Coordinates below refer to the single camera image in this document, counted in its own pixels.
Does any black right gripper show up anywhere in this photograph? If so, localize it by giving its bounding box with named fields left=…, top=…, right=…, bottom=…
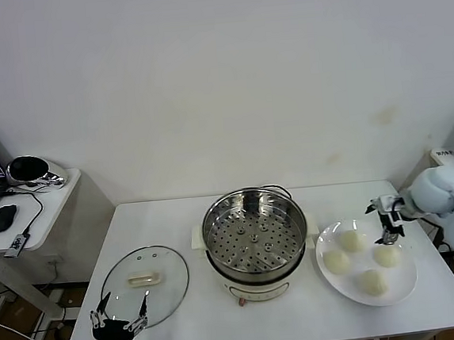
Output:
left=364, top=197, right=409, bottom=248

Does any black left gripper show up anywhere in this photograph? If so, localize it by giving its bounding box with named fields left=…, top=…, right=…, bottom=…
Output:
left=86, top=288, right=154, bottom=340

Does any white steamed baozi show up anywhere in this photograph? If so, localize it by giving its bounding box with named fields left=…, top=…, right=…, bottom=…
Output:
left=338, top=228, right=369, bottom=254
left=356, top=267, right=389, bottom=299
left=322, top=249, right=352, bottom=277
left=372, top=243, right=402, bottom=270

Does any glass lid with cream handle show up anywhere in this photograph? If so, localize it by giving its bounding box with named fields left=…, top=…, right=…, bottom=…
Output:
left=97, top=242, right=194, bottom=334

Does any steel steamer basket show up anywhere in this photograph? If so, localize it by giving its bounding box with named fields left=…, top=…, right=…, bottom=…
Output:
left=186, top=181, right=323, bottom=280

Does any white plate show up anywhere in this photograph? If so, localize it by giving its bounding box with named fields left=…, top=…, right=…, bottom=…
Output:
left=313, top=213, right=422, bottom=313

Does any grey usb hub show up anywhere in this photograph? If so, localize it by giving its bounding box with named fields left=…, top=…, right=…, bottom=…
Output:
left=1, top=231, right=33, bottom=260

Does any cream electric cooker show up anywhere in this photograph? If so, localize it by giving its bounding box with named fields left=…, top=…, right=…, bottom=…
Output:
left=193, top=225, right=322, bottom=311

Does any black computer mouse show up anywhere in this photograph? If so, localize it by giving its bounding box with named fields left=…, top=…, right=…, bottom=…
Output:
left=0, top=204, right=20, bottom=234

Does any chrome and black device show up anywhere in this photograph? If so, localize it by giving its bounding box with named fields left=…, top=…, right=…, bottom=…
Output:
left=5, top=151, right=70, bottom=194

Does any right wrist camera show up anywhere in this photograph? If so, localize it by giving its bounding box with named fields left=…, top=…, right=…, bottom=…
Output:
left=375, top=193, right=402, bottom=216

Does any black power adapter cable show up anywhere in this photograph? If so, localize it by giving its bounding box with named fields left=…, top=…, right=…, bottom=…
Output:
left=422, top=213, right=454, bottom=259

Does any black cooker power cord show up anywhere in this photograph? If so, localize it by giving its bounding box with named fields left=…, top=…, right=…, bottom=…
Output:
left=258, top=181, right=294, bottom=202

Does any black hub cable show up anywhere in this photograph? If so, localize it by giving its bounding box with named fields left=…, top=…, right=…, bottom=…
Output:
left=4, top=185, right=46, bottom=238

